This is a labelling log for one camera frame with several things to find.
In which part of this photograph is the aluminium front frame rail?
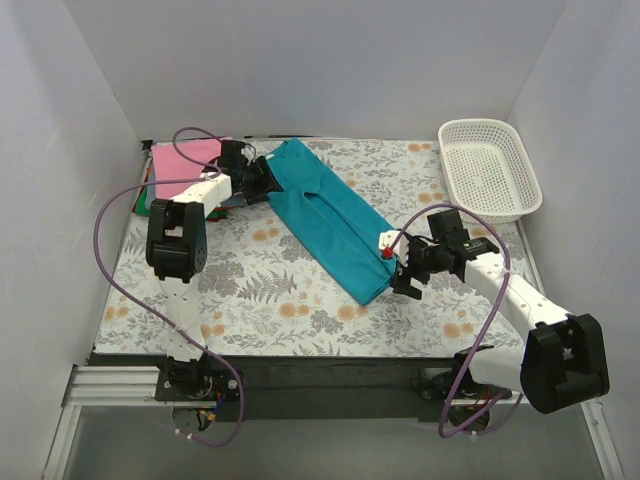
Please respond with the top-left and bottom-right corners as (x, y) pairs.
(44, 367), (623, 479)

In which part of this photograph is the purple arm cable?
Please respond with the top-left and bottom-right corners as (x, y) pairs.
(93, 127), (246, 448)
(392, 203), (524, 439)

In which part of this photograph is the white perforated plastic basket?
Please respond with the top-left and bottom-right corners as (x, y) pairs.
(438, 118), (543, 224)

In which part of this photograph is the red folded t-shirt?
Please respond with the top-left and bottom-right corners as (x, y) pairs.
(131, 167), (154, 217)

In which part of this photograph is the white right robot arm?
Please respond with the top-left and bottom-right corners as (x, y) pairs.
(379, 209), (610, 414)

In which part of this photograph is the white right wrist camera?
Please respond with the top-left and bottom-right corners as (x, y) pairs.
(378, 230), (409, 264)

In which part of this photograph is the pink folded t-shirt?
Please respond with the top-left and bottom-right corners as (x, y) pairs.
(151, 139), (221, 180)

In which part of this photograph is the floral patterned table mat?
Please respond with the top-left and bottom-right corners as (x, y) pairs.
(93, 138), (555, 360)

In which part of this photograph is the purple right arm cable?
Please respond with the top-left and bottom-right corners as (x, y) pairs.
(392, 203), (524, 439)

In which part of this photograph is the teal t-shirt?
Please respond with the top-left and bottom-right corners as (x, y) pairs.
(267, 138), (395, 306)

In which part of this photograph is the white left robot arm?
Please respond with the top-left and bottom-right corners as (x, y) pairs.
(146, 140), (282, 400)

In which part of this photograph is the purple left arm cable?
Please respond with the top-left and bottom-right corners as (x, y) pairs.
(93, 127), (246, 448)

